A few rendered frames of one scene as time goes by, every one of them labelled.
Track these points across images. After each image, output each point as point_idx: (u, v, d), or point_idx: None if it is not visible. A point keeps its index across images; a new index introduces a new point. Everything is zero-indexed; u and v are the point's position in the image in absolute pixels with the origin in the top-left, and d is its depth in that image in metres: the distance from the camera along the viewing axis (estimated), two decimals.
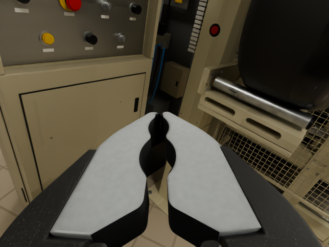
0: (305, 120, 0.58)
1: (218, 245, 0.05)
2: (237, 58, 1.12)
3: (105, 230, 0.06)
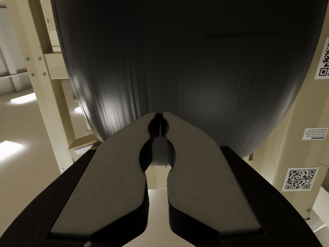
0: None
1: (218, 245, 0.05)
2: None
3: (105, 230, 0.06)
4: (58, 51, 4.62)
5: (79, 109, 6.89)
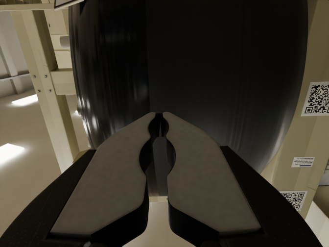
0: None
1: (218, 245, 0.05)
2: None
3: (105, 230, 0.06)
4: (59, 55, 4.67)
5: None
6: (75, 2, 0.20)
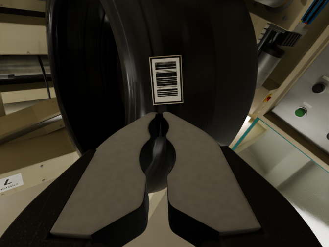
0: None
1: (218, 245, 0.05)
2: None
3: (105, 230, 0.06)
4: None
5: None
6: (175, 103, 0.26)
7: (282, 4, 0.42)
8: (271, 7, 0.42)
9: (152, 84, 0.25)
